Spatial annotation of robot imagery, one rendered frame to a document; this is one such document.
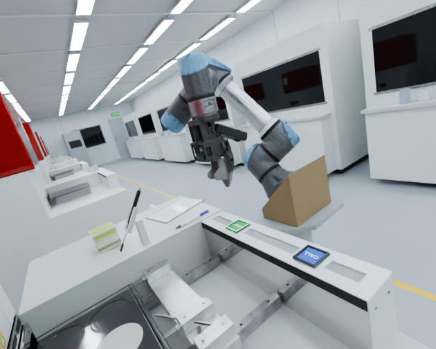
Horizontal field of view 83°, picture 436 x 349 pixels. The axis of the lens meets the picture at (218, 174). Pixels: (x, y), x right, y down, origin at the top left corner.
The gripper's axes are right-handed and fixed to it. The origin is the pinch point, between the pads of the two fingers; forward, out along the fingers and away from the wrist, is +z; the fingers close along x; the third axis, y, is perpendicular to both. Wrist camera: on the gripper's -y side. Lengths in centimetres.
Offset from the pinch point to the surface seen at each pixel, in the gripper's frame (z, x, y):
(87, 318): 21, -9, 46
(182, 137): 33, -582, -265
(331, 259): 14.5, 29.8, -0.9
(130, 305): 20.7, -3.5, 35.9
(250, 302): 28.6, 12.3, 10.7
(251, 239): 14.6, 9.3, 3.5
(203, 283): 28.6, -4.7, 15.2
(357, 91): 5, -134, -339
